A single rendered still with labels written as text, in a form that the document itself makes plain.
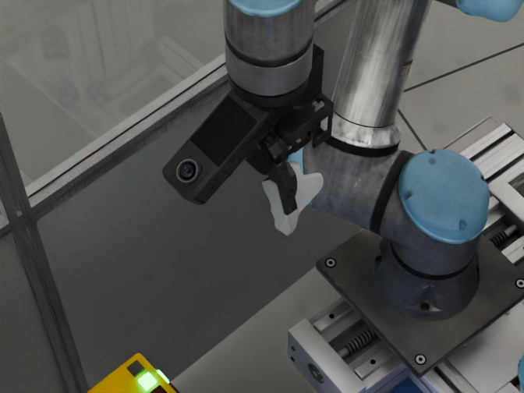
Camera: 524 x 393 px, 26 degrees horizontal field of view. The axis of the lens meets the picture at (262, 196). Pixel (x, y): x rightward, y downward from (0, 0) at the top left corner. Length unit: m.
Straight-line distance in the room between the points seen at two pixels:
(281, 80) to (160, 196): 1.06
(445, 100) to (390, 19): 1.78
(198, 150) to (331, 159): 0.46
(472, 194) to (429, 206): 0.06
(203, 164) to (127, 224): 0.98
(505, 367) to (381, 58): 0.53
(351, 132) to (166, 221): 0.71
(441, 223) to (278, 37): 0.56
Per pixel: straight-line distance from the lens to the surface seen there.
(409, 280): 1.55
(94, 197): 1.86
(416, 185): 1.43
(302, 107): 1.05
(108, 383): 1.52
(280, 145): 1.04
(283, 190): 1.06
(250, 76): 0.96
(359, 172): 1.45
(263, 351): 2.71
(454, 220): 1.42
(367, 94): 1.42
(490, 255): 1.66
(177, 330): 2.45
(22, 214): 1.75
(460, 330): 1.60
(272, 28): 0.91
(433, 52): 3.25
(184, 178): 1.01
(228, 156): 1.00
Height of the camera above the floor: 2.45
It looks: 57 degrees down
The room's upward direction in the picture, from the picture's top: straight up
